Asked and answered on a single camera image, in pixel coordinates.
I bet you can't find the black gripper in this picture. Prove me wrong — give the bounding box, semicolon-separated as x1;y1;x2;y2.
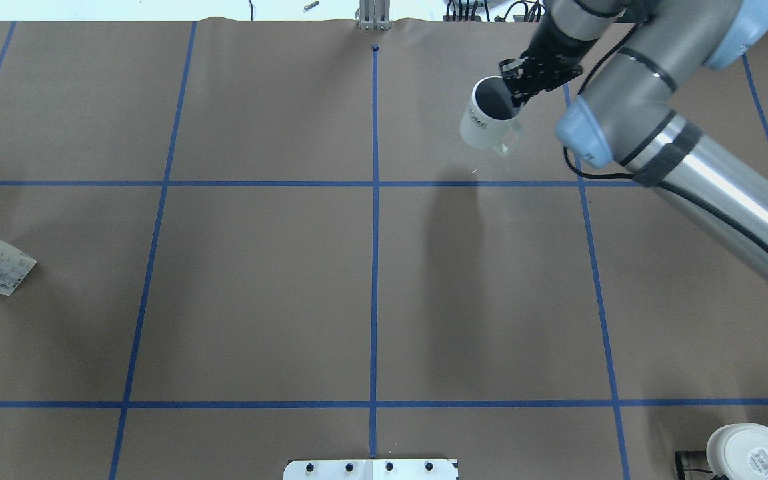
499;19;591;107

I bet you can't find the white HOME mug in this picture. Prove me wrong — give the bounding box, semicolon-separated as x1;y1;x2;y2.
459;76;525;156

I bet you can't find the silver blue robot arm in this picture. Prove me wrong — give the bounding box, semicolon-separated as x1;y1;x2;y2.
499;1;768;282

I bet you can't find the brown paper table cover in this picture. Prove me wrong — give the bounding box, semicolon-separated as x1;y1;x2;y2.
0;18;768;479

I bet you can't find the black cable bundle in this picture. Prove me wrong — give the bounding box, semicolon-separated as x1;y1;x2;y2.
444;0;548;23

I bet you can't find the metal camera post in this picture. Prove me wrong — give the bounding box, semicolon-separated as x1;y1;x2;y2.
356;0;392;31

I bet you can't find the black wire stand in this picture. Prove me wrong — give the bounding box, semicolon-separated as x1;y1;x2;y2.
673;451;725;479

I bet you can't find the metal base plate with bolts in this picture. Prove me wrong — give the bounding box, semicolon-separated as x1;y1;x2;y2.
283;458;460;479

